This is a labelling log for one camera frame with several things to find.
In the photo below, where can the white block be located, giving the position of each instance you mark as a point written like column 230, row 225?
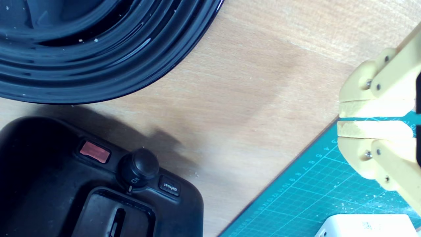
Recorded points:
column 361, row 227

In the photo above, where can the black two-slot toaster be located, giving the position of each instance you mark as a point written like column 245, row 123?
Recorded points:
column 49, row 184

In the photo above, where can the black plate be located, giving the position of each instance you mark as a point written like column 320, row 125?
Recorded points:
column 98, row 59

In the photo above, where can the green cutting mat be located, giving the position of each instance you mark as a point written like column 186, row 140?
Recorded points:
column 296, row 197

